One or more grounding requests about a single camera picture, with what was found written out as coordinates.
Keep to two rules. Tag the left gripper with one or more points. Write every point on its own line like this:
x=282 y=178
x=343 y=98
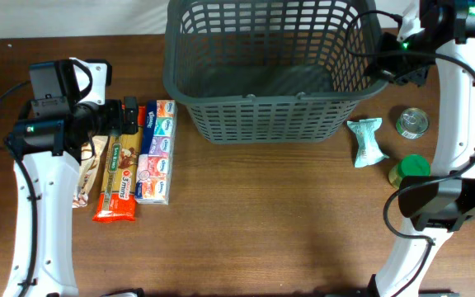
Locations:
x=115 y=109

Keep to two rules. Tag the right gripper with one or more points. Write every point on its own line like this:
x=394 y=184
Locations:
x=383 y=65

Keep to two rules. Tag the brown white snack bag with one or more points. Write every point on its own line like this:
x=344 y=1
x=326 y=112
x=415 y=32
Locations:
x=91 y=157

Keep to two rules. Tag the silver tin can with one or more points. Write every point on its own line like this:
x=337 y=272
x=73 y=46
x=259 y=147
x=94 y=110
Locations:
x=412 y=123

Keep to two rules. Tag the colourful tissue multipack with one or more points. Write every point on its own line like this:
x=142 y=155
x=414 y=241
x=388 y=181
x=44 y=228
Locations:
x=154 y=170

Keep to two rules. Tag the orange spaghetti pasta packet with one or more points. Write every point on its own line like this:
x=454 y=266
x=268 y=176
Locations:
x=116 y=200

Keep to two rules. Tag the light green packet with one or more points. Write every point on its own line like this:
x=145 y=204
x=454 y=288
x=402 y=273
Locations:
x=369 y=152

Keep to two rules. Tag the green lid glass jar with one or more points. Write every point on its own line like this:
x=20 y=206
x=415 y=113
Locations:
x=411 y=165

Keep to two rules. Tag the grey plastic shopping basket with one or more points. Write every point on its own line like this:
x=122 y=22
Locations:
x=270 y=71

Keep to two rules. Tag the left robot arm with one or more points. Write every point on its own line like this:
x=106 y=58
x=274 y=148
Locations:
x=47 y=155

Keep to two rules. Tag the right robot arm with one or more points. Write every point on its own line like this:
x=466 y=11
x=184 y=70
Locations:
x=437 y=33

